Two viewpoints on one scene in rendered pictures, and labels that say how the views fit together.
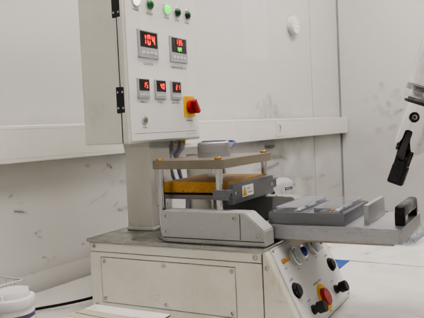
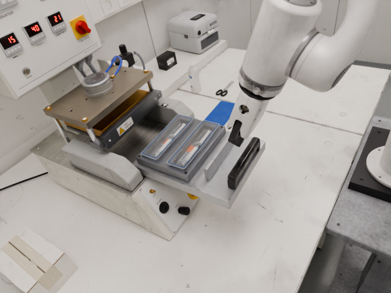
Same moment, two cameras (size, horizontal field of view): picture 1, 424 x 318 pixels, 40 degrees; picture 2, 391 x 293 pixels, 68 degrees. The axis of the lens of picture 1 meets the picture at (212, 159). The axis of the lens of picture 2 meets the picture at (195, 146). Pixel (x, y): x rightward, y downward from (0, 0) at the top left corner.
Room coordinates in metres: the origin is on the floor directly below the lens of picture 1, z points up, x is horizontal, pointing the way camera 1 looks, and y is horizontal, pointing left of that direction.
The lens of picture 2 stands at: (0.72, -0.38, 1.50)
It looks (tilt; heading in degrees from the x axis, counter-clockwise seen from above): 41 degrees down; 11
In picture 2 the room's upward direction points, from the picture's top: 12 degrees counter-clockwise
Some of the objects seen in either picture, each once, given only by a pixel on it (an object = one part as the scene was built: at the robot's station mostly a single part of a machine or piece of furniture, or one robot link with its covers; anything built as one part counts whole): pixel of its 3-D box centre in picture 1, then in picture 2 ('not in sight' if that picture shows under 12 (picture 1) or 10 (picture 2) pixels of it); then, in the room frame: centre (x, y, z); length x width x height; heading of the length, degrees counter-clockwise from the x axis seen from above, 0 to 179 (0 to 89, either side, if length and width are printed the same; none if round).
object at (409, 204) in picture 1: (406, 210); (244, 161); (1.21, -0.40, 0.99); 0.15 x 0.02 x 0.04; 152
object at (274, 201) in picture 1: (268, 208); (160, 109); (1.51, -0.14, 0.96); 0.26 x 0.05 x 0.07; 62
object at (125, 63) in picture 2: not in sight; (124, 67); (1.68, 0.00, 1.05); 0.15 x 0.05 x 0.15; 152
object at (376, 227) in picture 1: (341, 217); (197, 152); (1.28, -0.28, 0.97); 0.30 x 0.22 x 0.08; 62
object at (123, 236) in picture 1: (206, 231); (113, 135); (1.44, 0.02, 0.93); 0.46 x 0.35 x 0.01; 62
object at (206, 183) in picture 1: (217, 174); (107, 100); (1.43, -0.01, 1.07); 0.22 x 0.17 x 0.10; 152
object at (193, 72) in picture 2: not in sight; (194, 77); (1.96, -0.20, 0.82); 0.05 x 0.05 x 0.14
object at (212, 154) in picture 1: (207, 166); (100, 92); (1.45, 0.01, 1.08); 0.31 x 0.24 x 0.13; 152
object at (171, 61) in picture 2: not in sight; (166, 60); (2.17, -0.04, 0.83); 0.09 x 0.06 x 0.07; 143
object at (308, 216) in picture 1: (320, 211); (182, 144); (1.30, -0.23, 0.98); 0.20 x 0.17 x 0.03; 152
